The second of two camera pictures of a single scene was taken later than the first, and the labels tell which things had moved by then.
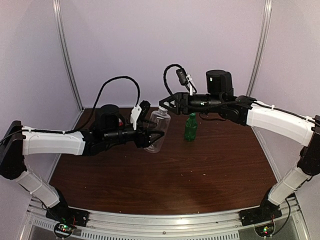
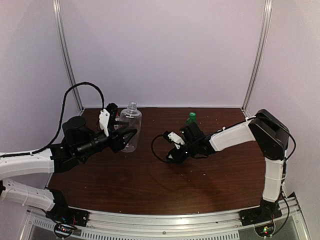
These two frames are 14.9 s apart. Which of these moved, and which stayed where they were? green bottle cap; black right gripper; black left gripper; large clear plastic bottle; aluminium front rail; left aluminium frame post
Moved: black right gripper; large clear plastic bottle; black left gripper
Stayed: left aluminium frame post; aluminium front rail; green bottle cap
